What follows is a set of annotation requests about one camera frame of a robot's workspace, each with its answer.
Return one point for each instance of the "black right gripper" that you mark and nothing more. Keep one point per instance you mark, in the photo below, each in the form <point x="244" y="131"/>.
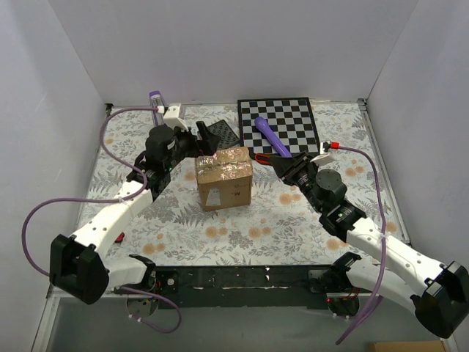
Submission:
<point x="290" y="167"/>

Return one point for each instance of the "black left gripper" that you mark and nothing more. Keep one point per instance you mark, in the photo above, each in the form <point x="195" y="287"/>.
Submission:
<point x="198" y="139"/>

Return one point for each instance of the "brown cardboard express box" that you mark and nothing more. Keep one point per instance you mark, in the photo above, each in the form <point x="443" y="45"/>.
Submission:
<point x="225" y="179"/>

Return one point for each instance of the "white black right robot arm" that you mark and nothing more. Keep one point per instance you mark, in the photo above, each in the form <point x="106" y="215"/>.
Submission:
<point x="437" y="293"/>

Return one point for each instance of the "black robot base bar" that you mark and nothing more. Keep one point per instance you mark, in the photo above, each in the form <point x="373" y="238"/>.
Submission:
<point x="251" y="285"/>

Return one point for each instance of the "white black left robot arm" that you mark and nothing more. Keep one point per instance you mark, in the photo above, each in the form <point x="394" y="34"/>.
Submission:
<point x="76" y="263"/>

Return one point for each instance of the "grey studded building plate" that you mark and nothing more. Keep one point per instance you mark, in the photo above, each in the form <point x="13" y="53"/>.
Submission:
<point x="228" y="138"/>

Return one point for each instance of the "black white chessboard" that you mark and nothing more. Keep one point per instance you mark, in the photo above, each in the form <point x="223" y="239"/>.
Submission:
<point x="291" y="119"/>

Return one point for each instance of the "purple toy microphone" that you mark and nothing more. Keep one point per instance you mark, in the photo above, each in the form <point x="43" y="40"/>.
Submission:
<point x="262" y="125"/>

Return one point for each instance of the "purple capped clear bottle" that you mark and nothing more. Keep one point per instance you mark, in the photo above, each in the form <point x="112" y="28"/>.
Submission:
<point x="158" y="103"/>

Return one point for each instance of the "small red object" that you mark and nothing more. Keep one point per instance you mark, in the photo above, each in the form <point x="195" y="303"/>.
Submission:
<point x="120" y="238"/>

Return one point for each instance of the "brown cardboard boxes on floor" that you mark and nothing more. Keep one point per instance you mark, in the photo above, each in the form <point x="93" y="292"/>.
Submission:
<point x="420" y="346"/>

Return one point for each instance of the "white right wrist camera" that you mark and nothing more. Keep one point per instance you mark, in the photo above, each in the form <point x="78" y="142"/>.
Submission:
<point x="326" y="154"/>

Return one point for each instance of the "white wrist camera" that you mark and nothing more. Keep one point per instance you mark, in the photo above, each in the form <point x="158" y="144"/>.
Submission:
<point x="326" y="154"/>
<point x="172" y="116"/>

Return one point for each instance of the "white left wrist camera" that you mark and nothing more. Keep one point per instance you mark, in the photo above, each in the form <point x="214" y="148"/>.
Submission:
<point x="172" y="116"/>

